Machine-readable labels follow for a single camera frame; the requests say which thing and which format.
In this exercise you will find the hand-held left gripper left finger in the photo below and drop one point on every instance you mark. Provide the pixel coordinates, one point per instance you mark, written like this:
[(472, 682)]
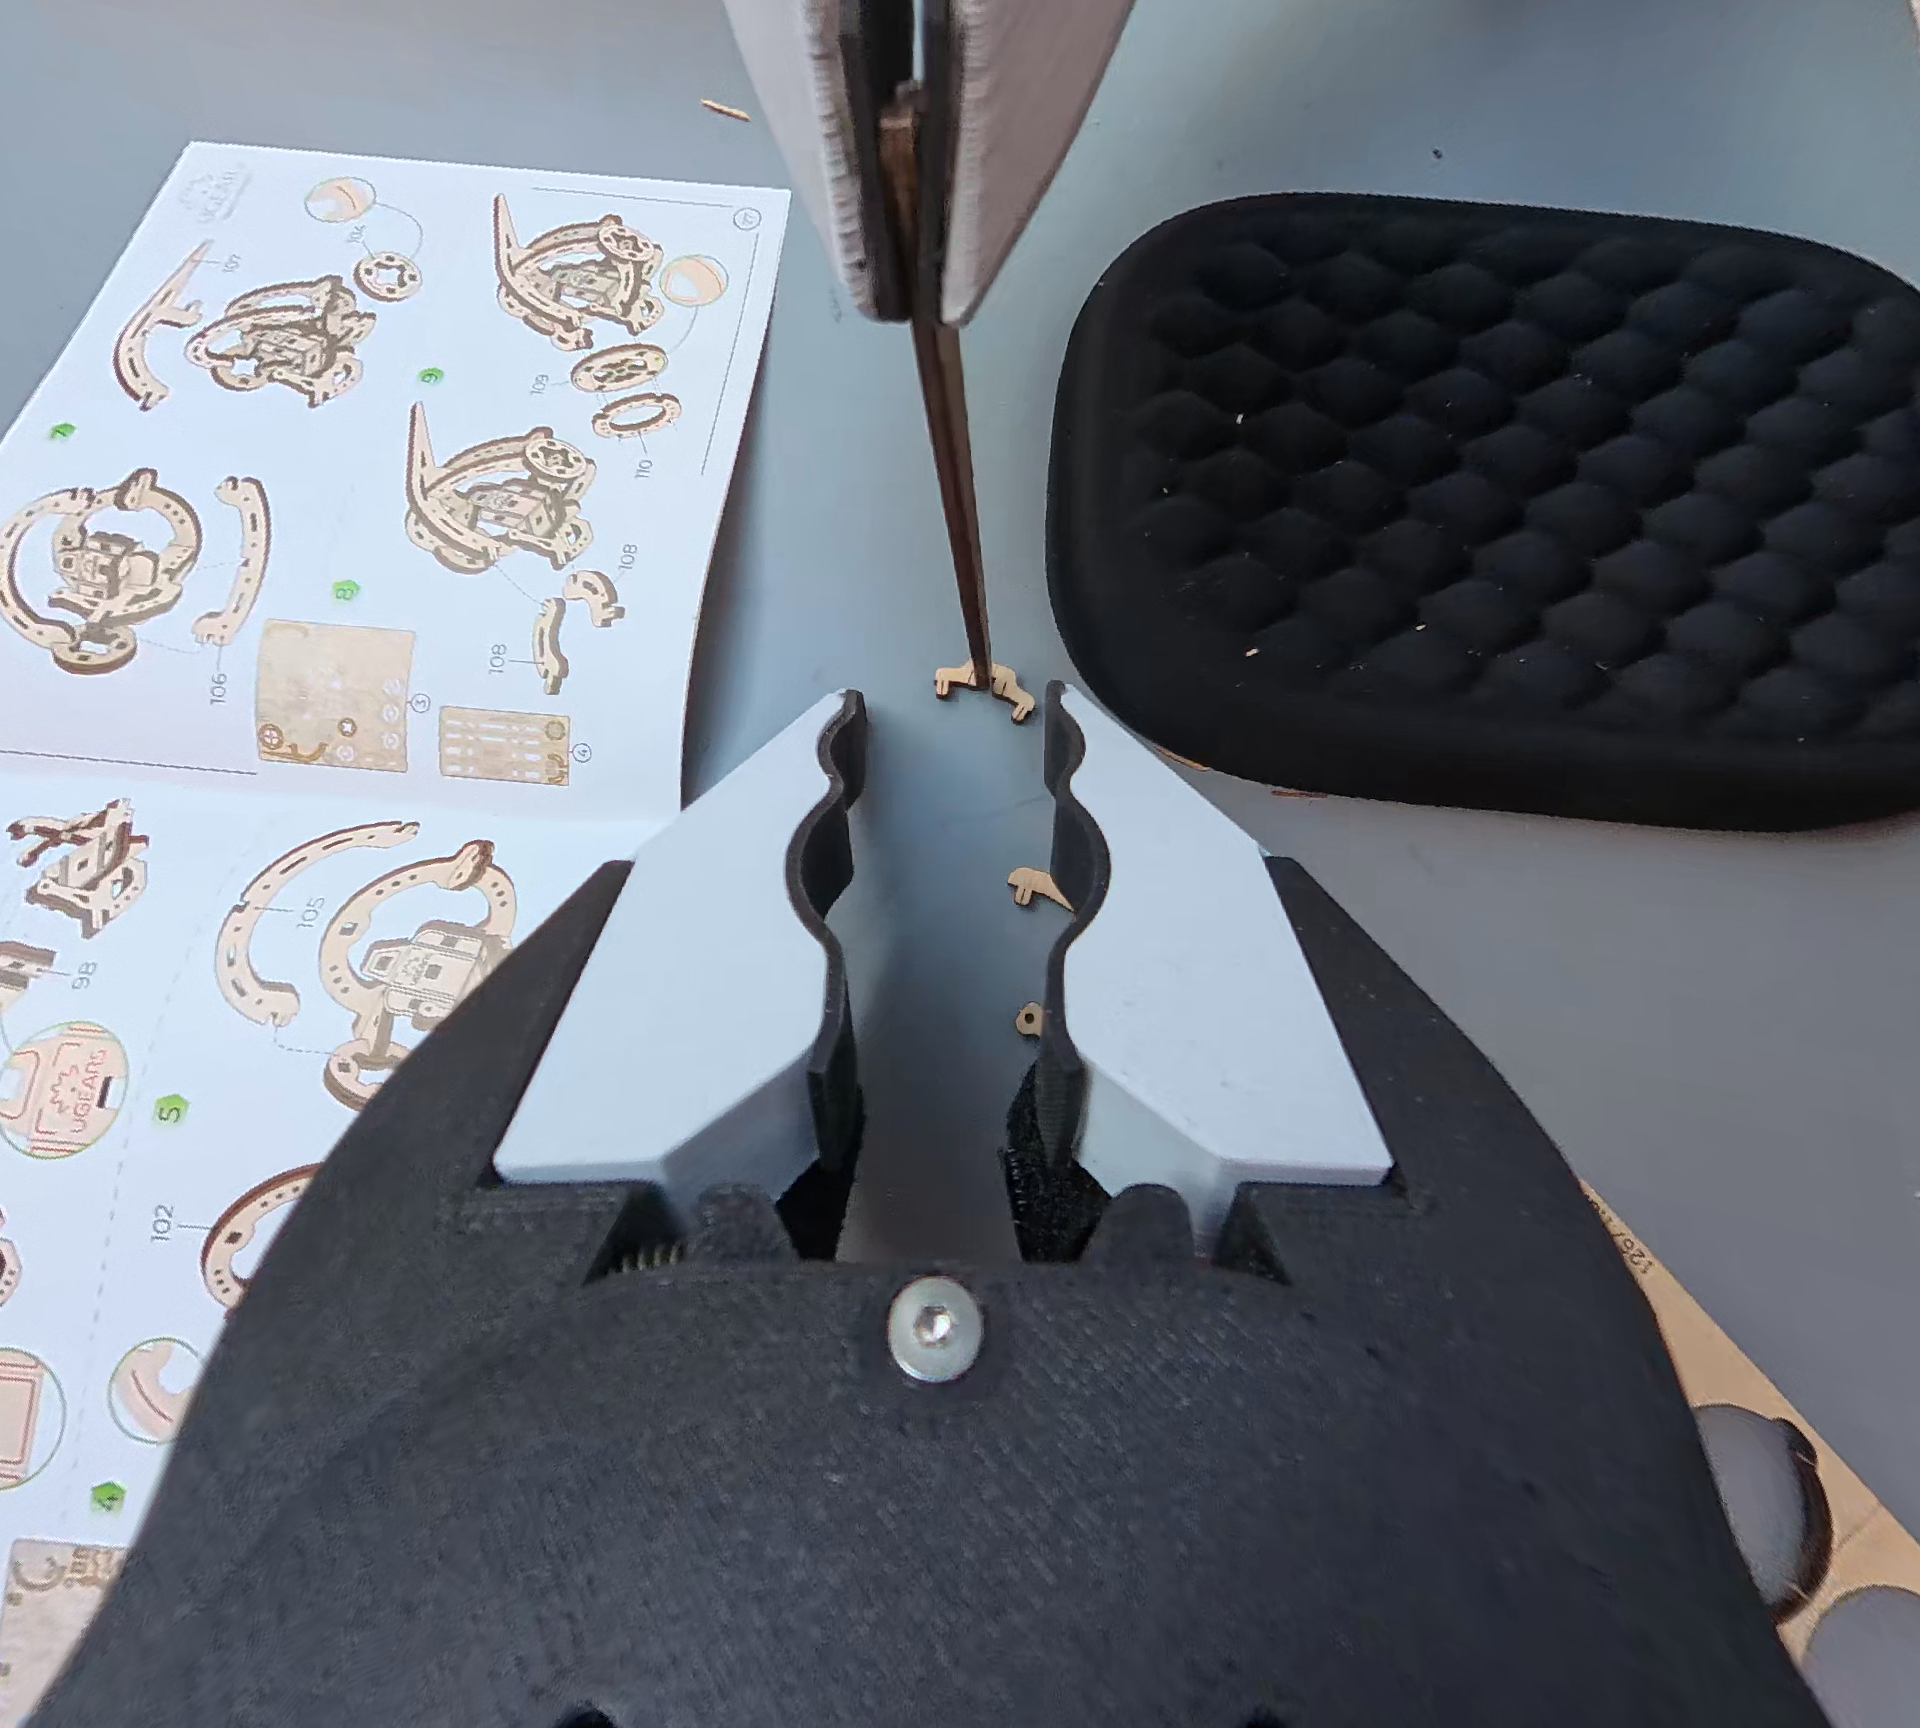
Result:
[(674, 978)]

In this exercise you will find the white instruction booklet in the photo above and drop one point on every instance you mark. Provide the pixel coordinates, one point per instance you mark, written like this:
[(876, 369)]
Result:
[(450, 182)]

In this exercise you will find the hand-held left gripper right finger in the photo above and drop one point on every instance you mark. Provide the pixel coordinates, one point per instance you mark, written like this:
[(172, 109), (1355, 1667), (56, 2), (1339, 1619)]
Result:
[(1214, 1008)]

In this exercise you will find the black honeycomb pad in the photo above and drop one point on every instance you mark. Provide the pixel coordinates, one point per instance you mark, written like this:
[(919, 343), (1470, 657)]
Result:
[(1501, 483)]

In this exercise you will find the punched wooden part sheet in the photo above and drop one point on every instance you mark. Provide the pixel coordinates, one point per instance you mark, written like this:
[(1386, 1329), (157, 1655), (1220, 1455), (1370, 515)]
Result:
[(1695, 1352)]

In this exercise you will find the wooden stick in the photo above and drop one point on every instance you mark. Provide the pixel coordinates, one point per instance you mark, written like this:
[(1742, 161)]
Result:
[(953, 498)]

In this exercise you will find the small bracket-shaped wooden part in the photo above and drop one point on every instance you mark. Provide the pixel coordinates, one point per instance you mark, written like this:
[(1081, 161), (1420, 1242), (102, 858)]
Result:
[(957, 680)]

